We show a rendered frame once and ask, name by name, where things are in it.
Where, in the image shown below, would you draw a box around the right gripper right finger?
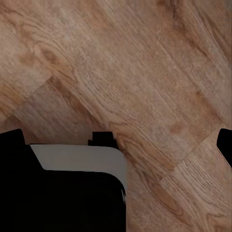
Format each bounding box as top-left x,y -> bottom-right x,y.
217,128 -> 232,167

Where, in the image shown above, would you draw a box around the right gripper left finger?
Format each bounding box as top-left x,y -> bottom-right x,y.
0,129 -> 25,186

